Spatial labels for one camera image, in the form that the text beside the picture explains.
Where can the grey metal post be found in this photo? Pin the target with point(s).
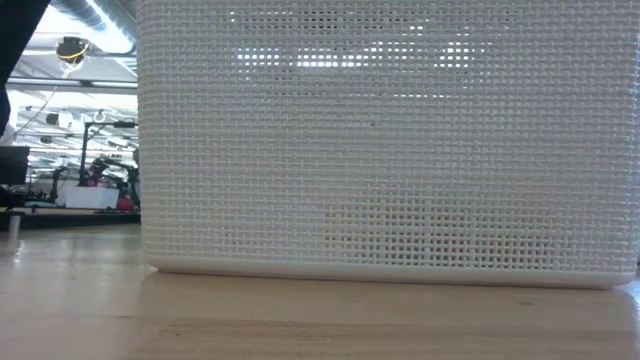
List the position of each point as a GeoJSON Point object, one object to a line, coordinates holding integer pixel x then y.
{"type": "Point", "coordinates": [15, 227]}

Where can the white box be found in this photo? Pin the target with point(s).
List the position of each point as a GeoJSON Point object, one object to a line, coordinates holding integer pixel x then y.
{"type": "Point", "coordinates": [92, 198]}

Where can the red background object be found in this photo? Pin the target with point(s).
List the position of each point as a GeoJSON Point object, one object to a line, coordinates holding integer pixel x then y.
{"type": "Point", "coordinates": [126, 202]}

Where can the black background robot rig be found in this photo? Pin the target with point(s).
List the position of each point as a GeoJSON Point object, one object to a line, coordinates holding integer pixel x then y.
{"type": "Point", "coordinates": [132, 175]}

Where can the white perforated plastic basket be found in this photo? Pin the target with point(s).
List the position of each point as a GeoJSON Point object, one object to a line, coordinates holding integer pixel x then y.
{"type": "Point", "coordinates": [380, 150]}

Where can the black metal table frame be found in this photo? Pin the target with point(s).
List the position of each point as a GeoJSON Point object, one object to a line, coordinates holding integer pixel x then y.
{"type": "Point", "coordinates": [75, 220]}

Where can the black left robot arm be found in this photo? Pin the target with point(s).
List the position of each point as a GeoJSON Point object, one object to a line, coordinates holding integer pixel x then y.
{"type": "Point", "coordinates": [15, 30]}

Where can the black monitor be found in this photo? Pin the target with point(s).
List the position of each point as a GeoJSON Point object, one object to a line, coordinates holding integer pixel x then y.
{"type": "Point", "coordinates": [14, 166]}

